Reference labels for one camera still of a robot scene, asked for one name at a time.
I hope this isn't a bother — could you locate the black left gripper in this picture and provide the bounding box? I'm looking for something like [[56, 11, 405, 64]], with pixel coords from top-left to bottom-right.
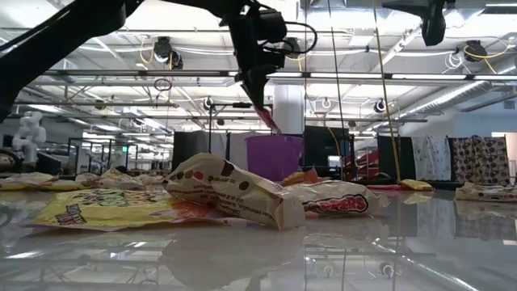
[[220, 3, 302, 112]]

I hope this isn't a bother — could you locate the red KitKat candy packet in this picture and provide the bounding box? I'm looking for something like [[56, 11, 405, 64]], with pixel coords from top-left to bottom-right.
[[365, 184, 405, 192], [302, 167, 320, 185], [255, 105, 283, 135]]

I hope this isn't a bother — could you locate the small purple plastic bucket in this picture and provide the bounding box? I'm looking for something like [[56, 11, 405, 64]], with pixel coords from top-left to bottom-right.
[[245, 134, 305, 182]]

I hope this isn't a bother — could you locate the yellow Sour Patch Kids packet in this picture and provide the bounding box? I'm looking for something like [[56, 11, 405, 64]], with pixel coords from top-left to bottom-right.
[[0, 172, 60, 192], [281, 171, 308, 188], [40, 173, 102, 193], [24, 188, 229, 234], [399, 179, 435, 192]]

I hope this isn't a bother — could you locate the small candy bags mid-left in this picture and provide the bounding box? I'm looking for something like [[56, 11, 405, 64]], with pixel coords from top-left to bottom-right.
[[99, 168, 148, 192]]

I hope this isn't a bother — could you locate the white round column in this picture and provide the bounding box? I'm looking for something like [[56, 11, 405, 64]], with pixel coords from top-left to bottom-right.
[[273, 84, 305, 137]]

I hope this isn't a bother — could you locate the long ceiling light bar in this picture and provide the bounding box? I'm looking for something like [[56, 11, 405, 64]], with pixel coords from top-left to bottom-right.
[[40, 69, 517, 81]]

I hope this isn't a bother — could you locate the large black panel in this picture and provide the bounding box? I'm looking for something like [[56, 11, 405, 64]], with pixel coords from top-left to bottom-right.
[[303, 125, 355, 182]]

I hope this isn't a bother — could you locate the black curtain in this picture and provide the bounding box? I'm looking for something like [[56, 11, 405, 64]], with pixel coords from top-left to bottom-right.
[[376, 135, 414, 182], [172, 130, 211, 173]]

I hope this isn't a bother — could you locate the white printed cloth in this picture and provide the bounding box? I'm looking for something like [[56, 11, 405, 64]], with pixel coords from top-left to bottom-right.
[[410, 135, 452, 183]]

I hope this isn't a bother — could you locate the dotted patterned cloth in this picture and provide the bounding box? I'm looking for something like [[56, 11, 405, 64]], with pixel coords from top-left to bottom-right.
[[451, 136, 511, 187]]

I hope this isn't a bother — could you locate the black rig frame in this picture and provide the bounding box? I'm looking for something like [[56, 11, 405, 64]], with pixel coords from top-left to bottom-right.
[[207, 102, 275, 157]]

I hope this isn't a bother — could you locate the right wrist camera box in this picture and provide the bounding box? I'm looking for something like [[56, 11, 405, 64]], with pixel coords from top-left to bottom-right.
[[421, 0, 448, 48]]

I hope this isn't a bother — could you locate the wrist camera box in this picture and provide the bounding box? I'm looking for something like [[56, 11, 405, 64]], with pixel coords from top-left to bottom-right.
[[421, 0, 448, 48], [252, 8, 288, 44]]

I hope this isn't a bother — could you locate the black ceiling cable reel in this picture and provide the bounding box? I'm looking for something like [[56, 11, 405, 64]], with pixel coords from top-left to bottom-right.
[[152, 36, 185, 71], [282, 36, 302, 61], [463, 39, 488, 63]]

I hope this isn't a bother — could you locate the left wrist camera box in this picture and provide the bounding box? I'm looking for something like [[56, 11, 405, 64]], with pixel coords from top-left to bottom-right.
[[252, 8, 288, 44]]

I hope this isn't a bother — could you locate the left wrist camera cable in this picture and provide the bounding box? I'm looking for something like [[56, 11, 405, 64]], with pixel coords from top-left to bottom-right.
[[278, 20, 318, 57]]

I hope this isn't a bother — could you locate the thin black cable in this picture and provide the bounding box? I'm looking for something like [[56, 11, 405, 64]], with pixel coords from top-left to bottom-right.
[[326, 0, 346, 181]]

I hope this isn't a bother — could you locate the yellow cable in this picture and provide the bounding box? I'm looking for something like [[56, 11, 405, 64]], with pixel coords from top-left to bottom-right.
[[370, 0, 402, 183]]

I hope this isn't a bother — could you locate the silver ventilation duct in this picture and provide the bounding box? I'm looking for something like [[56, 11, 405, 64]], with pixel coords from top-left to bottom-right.
[[397, 79, 517, 122]]

